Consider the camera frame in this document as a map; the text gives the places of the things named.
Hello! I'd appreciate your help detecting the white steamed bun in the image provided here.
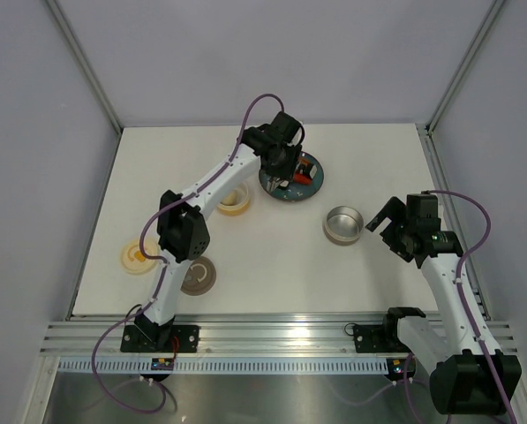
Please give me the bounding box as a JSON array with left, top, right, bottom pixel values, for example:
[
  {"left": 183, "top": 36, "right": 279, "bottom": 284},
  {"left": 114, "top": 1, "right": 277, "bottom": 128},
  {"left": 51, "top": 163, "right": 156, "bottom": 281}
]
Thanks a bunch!
[{"left": 221, "top": 190, "right": 239, "bottom": 207}]

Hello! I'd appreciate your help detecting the white slotted cable duct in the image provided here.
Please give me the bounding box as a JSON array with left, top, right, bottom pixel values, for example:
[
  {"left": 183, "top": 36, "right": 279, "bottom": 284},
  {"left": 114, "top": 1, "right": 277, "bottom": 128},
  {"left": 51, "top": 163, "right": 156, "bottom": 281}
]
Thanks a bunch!
[{"left": 58, "top": 356, "right": 388, "bottom": 375}]

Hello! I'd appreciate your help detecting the aluminium front rail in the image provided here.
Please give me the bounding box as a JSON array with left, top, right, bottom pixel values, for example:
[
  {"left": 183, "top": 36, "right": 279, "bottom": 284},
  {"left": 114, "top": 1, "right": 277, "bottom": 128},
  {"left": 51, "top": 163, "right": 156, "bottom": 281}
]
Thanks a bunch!
[{"left": 40, "top": 311, "right": 518, "bottom": 358}]

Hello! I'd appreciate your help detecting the aluminium frame post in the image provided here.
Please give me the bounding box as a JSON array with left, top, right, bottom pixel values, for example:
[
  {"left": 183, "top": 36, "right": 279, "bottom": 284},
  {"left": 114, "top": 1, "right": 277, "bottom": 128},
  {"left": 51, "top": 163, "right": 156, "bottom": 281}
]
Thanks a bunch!
[
  {"left": 42, "top": 0, "right": 124, "bottom": 137},
  {"left": 425, "top": 0, "right": 508, "bottom": 136}
]

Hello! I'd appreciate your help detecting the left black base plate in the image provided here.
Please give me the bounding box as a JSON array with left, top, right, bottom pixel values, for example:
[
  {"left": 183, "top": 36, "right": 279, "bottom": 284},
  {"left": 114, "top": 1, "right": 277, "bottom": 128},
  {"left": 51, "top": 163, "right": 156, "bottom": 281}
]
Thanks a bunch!
[{"left": 120, "top": 325, "right": 200, "bottom": 353}]

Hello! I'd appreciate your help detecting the yellow lunch box container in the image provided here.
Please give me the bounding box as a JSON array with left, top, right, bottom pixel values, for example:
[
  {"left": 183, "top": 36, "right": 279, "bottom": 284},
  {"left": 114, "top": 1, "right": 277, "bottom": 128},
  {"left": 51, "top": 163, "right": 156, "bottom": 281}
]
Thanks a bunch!
[{"left": 217, "top": 182, "right": 251, "bottom": 216}]

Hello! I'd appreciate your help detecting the blue ceramic plate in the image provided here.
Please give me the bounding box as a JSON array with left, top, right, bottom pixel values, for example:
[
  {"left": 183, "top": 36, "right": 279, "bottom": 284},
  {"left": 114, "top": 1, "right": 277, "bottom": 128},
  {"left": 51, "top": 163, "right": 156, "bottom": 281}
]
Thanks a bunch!
[{"left": 259, "top": 152, "right": 325, "bottom": 202}]

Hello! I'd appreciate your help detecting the right aluminium frame post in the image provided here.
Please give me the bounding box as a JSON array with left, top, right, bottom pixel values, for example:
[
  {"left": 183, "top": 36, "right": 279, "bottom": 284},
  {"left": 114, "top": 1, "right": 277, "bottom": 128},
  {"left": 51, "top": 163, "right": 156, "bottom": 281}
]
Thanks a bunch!
[{"left": 425, "top": 0, "right": 508, "bottom": 136}]

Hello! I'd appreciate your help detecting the left aluminium frame post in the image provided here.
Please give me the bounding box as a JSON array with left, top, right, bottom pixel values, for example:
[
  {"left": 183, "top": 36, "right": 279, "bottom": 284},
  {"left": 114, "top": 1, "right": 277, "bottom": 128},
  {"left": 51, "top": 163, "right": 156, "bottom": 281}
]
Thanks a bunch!
[{"left": 42, "top": 0, "right": 124, "bottom": 137}]

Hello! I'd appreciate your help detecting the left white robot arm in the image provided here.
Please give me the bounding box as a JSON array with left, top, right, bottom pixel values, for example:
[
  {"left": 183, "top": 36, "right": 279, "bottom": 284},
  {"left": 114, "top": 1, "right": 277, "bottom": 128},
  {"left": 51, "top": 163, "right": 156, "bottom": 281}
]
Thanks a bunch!
[{"left": 134, "top": 111, "right": 305, "bottom": 352}]

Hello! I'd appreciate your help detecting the grey lunch box lid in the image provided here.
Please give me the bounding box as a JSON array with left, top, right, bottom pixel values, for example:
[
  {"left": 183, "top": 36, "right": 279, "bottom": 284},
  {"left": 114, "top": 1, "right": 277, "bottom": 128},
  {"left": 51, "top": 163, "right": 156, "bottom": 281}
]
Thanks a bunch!
[{"left": 181, "top": 256, "right": 216, "bottom": 297}]

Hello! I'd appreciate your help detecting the yellow lunch box lid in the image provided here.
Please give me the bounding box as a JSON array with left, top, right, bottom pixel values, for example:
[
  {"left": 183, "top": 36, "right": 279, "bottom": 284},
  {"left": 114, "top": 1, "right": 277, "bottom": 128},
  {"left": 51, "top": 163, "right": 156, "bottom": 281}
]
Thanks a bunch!
[{"left": 119, "top": 238, "right": 156, "bottom": 276}]

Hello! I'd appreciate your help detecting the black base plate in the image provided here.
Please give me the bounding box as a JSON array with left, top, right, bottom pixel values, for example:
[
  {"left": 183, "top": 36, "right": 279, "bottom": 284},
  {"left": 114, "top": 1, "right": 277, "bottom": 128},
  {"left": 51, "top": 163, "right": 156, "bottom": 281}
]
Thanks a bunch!
[
  {"left": 120, "top": 325, "right": 200, "bottom": 353},
  {"left": 343, "top": 322, "right": 410, "bottom": 353}
]

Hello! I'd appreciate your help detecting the grey steel lunch box container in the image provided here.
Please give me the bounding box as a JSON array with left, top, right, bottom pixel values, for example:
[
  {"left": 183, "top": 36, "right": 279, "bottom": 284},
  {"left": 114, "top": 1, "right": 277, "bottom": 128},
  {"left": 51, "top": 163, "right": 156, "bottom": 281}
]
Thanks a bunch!
[{"left": 322, "top": 206, "right": 365, "bottom": 246}]

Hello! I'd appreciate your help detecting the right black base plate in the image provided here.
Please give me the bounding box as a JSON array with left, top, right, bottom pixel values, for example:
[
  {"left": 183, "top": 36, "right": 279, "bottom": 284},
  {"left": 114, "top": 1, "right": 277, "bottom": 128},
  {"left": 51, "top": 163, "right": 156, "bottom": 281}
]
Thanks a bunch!
[{"left": 343, "top": 322, "right": 410, "bottom": 353}]

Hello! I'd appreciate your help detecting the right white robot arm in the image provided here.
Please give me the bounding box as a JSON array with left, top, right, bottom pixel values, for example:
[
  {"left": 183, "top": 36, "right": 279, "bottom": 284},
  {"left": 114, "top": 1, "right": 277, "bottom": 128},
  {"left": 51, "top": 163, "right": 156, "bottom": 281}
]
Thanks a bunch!
[{"left": 366, "top": 190, "right": 522, "bottom": 422}]

